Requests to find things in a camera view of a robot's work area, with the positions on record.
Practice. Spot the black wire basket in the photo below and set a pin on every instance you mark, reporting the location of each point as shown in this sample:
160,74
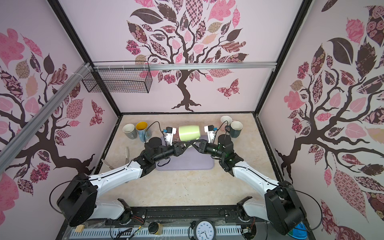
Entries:
119,77

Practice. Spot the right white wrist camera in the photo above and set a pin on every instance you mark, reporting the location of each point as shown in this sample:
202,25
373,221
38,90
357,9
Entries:
211,132

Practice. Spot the dark green mug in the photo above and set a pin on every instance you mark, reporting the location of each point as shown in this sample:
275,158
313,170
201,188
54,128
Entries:
234,129

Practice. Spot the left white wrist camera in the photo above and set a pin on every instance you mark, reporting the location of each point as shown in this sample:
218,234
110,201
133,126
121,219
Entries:
169,133

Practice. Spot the round analog clock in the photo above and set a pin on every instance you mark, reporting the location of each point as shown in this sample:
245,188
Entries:
205,230

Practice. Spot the blue butterfly mug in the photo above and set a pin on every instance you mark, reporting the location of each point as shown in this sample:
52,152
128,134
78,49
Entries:
143,131

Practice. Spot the grey mug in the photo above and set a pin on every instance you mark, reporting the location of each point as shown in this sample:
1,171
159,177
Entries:
130,131

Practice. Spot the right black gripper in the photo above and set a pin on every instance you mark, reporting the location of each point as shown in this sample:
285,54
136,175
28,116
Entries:
203,147

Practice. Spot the light green mug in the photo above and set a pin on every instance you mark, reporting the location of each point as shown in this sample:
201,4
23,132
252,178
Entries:
188,133

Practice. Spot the pink patterned mug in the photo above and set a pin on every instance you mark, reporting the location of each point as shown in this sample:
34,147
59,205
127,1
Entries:
226,120

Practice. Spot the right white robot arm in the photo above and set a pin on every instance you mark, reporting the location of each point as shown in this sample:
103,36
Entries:
281,207

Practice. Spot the blue lidded container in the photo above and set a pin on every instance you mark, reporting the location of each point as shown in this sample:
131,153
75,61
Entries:
299,232

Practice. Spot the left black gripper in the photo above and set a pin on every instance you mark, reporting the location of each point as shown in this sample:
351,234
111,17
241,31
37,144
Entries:
179,150

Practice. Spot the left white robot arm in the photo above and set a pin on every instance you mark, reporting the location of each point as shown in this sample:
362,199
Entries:
80,200

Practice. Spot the lavender plastic tray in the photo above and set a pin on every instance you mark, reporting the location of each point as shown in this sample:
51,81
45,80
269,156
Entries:
190,160

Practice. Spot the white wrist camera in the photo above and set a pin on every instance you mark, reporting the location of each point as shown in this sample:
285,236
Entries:
169,133
211,132

